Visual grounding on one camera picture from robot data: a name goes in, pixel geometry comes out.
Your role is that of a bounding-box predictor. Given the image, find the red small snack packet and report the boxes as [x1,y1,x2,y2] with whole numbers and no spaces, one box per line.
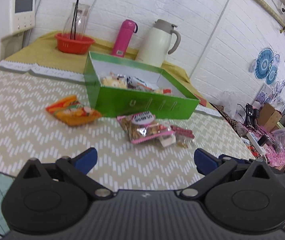
[158,125,195,148]

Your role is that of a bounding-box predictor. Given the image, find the orange snack packet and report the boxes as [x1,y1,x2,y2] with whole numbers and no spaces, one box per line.
[45,95,102,127]

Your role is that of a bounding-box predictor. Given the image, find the pink nuts snack packet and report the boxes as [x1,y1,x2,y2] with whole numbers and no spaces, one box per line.
[117,111,174,144]

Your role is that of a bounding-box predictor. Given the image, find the white power strip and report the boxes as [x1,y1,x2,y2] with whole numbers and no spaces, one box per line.
[247,132,267,155]

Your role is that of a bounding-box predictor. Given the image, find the red envelope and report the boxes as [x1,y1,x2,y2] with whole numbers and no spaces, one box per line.
[195,95,207,107]

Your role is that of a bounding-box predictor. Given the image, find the beige chevron table mat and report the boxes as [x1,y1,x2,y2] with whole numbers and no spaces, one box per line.
[0,68,256,191]

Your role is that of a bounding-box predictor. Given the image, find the brown cardboard box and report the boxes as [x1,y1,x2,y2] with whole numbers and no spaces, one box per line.
[258,103,282,132]

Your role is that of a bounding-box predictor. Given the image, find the green cardboard box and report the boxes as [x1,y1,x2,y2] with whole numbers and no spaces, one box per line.
[83,51,199,119]

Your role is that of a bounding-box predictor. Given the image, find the beige biscuit packet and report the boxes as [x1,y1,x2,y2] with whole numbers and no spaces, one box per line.
[100,72,127,89]

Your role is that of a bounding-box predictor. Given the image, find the red plastic basket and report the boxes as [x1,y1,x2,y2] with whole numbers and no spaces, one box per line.
[55,33,95,55]

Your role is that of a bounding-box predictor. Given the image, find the mustard yellow tablecloth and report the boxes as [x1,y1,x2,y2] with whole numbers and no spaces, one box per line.
[5,31,213,108]

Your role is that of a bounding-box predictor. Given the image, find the cream thermal jug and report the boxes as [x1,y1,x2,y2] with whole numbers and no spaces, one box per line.
[135,19,181,67]

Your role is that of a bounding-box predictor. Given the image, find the pink thermos bottle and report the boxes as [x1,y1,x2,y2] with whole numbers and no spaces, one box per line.
[111,20,138,57]

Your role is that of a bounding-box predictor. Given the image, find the black chopsticks pair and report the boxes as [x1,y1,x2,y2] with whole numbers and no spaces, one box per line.
[70,0,79,40]

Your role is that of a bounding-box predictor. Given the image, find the clear glass carafe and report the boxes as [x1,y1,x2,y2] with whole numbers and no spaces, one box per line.
[62,2,90,39]

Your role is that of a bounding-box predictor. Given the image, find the blue round wall decoration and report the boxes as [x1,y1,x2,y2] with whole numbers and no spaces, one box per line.
[254,48,277,86]

